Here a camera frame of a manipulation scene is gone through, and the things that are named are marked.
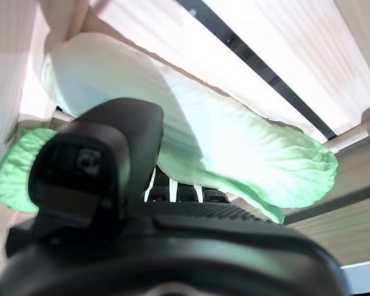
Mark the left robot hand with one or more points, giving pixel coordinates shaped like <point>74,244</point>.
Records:
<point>111,246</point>

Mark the white-slatted wooden crate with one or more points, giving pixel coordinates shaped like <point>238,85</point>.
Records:
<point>280,37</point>

